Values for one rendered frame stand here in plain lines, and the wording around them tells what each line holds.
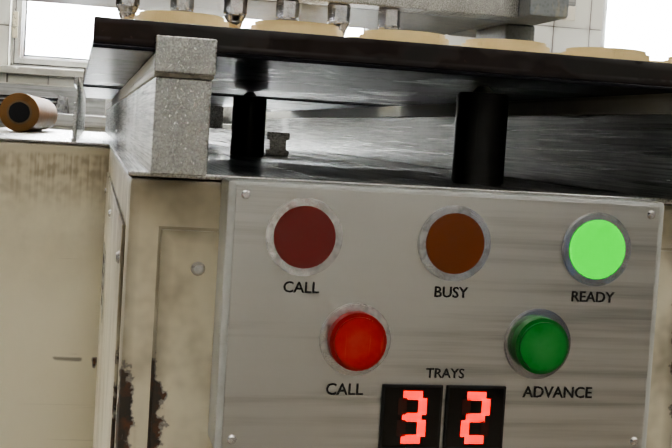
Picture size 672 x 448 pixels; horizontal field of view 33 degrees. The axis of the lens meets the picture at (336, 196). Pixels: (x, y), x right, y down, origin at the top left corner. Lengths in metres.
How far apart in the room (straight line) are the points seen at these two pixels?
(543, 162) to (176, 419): 0.35
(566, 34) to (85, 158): 3.59
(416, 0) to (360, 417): 0.85
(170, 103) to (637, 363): 0.29
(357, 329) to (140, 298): 0.12
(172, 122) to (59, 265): 0.74
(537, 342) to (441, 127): 0.49
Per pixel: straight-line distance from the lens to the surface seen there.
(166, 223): 0.61
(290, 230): 0.58
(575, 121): 0.80
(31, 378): 1.33
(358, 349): 0.59
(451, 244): 0.60
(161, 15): 0.60
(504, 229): 0.62
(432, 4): 1.40
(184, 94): 0.58
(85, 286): 1.31
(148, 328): 0.62
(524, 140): 0.88
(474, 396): 0.62
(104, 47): 0.58
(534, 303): 0.63
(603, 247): 0.64
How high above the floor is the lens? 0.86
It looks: 3 degrees down
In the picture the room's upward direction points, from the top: 4 degrees clockwise
